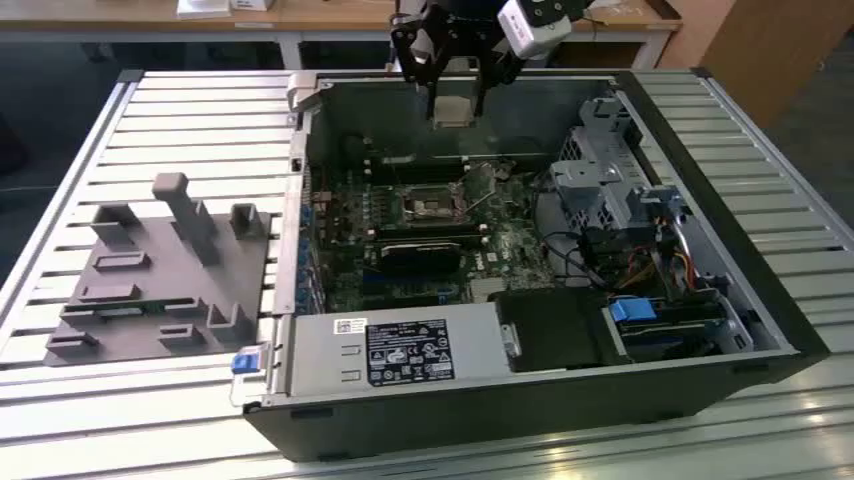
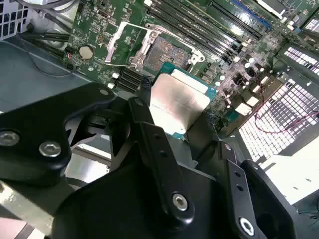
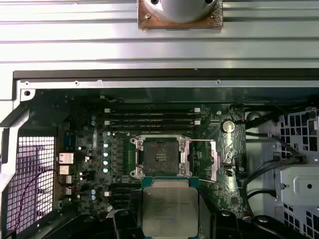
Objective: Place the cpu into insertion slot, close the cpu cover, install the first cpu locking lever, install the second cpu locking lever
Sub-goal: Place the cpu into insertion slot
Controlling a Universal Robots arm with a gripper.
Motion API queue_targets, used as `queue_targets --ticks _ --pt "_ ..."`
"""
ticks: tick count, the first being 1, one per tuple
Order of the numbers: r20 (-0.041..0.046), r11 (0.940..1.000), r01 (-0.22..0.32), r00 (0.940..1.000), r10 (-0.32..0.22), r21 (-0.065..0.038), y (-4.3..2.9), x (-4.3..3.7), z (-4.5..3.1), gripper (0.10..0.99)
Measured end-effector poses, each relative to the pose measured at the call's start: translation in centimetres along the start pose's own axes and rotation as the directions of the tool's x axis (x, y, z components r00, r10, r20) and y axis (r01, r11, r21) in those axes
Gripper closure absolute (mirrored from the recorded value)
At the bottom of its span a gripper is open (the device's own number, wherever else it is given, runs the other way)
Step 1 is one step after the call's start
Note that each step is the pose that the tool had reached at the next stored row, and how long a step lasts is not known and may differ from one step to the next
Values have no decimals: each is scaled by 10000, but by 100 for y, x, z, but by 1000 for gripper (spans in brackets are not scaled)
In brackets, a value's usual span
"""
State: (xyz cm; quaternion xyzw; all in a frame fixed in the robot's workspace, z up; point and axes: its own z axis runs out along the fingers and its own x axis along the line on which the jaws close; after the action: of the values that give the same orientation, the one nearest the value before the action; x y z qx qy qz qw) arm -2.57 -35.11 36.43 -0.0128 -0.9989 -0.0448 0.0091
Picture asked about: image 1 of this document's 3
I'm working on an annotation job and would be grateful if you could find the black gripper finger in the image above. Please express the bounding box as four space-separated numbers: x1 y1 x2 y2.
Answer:
471 42 523 119
390 19 446 121

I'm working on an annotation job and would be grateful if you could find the silver square CPU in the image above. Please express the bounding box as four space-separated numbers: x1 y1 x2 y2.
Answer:
431 96 479 130

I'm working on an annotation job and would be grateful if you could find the metal socket cover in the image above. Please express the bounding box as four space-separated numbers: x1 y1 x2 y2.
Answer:
462 158 514 185

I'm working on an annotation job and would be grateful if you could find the CPU socket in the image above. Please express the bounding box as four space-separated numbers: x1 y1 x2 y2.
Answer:
398 185 463 225

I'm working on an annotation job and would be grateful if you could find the black RAM slot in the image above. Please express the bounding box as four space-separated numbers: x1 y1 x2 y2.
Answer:
377 231 487 246
378 223 483 236

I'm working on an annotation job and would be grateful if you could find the grey metal drive cage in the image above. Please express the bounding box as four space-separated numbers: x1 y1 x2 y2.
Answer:
547 96 670 232

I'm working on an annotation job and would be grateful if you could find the green motherboard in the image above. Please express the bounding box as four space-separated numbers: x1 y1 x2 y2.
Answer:
307 158 560 312

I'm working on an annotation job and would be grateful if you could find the black graphics card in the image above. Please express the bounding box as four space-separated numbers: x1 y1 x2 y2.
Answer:
377 240 466 277

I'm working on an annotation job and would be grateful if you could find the wooden cabinet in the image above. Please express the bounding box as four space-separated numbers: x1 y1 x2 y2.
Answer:
657 0 854 130

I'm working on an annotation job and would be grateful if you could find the small silver heatsink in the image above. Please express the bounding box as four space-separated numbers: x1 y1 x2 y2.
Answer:
470 278 510 304

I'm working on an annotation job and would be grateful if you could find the blue disk carrier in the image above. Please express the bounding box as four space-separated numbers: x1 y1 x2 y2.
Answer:
609 296 661 327

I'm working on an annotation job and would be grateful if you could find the black plastic shroud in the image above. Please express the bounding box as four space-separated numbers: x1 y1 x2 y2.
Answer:
490 287 636 374

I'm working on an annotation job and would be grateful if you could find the grey plastic parts rack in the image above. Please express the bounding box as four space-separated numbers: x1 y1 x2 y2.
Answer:
39 172 277 370

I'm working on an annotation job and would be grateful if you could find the grey power supply unit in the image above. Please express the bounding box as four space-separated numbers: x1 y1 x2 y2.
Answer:
278 302 514 397

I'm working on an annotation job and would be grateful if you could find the green RAM stick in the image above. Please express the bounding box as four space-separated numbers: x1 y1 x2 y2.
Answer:
99 298 202 317

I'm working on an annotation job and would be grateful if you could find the blue case latch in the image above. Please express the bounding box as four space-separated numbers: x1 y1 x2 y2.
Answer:
230 349 263 376

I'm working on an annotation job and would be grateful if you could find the black open PC case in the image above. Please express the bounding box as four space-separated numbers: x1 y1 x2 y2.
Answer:
230 68 833 464

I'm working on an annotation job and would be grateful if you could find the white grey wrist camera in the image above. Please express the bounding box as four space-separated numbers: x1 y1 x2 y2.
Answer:
497 0 577 60

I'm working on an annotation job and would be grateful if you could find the blue grey plastic bracket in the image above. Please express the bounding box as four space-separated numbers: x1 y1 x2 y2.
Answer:
637 184 689 212

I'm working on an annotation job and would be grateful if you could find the black wire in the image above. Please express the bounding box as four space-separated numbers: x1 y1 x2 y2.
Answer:
538 227 606 292

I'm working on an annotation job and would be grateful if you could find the wooden desk white frame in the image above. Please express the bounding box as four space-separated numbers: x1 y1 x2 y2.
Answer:
0 0 684 71

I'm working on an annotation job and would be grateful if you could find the yellow red wire bundle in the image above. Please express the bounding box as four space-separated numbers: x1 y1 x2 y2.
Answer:
620 243 700 291

